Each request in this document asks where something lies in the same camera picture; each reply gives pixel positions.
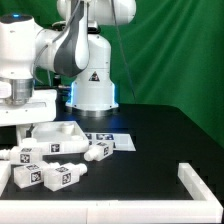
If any white square tabletop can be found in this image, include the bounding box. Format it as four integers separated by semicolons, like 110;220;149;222
16;121;89;155

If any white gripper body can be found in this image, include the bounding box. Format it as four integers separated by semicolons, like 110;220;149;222
0;90;57;127

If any black camera on stand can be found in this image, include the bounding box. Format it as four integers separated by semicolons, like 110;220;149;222
52;21;101;34

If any white u-shaped fence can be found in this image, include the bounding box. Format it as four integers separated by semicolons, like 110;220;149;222
0;163;224;224

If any paper sheet with markers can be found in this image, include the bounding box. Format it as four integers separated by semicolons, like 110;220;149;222
85;132;135;151

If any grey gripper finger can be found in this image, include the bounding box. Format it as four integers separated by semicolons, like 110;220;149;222
26;124;35;138

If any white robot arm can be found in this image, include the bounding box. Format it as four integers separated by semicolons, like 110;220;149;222
0;0;136;127

